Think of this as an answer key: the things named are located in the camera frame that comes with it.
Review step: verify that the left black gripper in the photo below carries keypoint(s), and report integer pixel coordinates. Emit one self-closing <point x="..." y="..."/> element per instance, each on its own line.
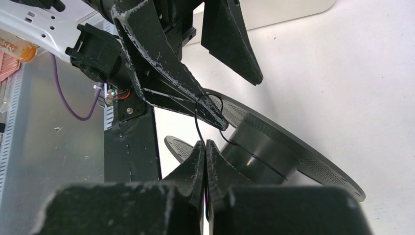
<point x="151" y="36"/>

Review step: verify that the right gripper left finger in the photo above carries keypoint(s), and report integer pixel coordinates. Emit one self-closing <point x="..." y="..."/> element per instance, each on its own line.
<point x="171" y="206"/>

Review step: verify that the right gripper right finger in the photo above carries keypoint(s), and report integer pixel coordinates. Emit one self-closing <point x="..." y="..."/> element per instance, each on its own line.
<point x="237" y="206"/>

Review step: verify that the black spool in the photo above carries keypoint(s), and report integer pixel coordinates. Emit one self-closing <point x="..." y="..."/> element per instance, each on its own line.
<point x="258" y="152"/>

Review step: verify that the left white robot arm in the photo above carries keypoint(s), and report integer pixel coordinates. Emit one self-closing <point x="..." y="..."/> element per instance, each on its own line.
<point x="38" y="21"/>

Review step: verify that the white plastic tray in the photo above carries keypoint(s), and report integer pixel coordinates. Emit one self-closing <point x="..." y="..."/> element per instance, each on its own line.
<point x="262" y="13"/>

